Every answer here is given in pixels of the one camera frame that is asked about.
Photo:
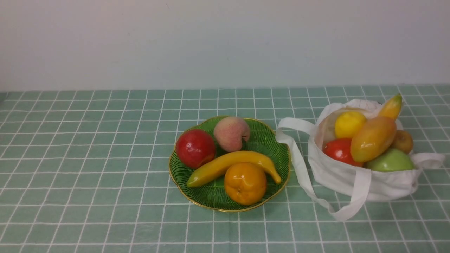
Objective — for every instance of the orange-yellow mango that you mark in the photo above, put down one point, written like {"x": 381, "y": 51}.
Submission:
{"x": 374, "y": 138}

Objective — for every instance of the red tomato in bag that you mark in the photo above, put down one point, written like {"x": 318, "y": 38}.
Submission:
{"x": 339, "y": 149}

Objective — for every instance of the white cloth bag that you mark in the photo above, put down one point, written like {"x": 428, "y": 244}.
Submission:
{"x": 360, "y": 184}

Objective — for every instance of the yellow banana in bag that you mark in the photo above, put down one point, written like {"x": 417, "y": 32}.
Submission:
{"x": 392, "y": 107}

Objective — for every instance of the pink peach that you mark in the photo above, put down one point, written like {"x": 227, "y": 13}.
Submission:
{"x": 230, "y": 132}

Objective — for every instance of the red apple on plate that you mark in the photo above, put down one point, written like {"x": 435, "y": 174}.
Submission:
{"x": 195, "y": 148}

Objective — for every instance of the yellow banana on plate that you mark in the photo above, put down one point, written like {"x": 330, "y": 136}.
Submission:
{"x": 218, "y": 167}

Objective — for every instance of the orange mandarin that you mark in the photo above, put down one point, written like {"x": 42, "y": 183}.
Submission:
{"x": 245, "y": 183}

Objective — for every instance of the green leaf-pattern plate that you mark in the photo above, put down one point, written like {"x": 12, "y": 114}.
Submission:
{"x": 213, "y": 196}

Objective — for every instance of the yellow lemon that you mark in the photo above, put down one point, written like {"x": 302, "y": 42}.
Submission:
{"x": 348, "y": 124}

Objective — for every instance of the green apple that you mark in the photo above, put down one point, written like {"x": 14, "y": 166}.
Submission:
{"x": 391, "y": 161}

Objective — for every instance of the brown kiwi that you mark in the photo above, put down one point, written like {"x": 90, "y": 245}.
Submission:
{"x": 403, "y": 141}

